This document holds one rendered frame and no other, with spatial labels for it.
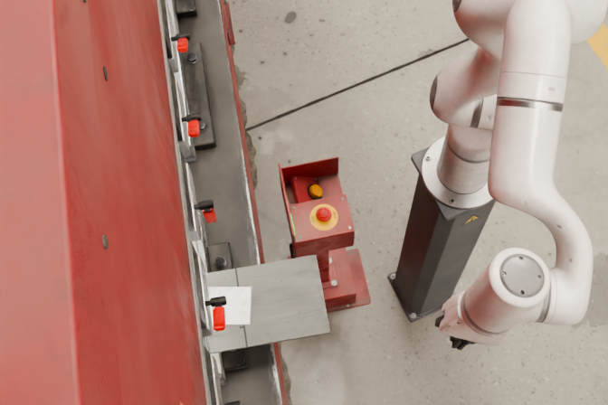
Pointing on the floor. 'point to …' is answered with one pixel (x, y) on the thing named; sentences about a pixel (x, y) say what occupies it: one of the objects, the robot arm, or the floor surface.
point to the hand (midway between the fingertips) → (460, 337)
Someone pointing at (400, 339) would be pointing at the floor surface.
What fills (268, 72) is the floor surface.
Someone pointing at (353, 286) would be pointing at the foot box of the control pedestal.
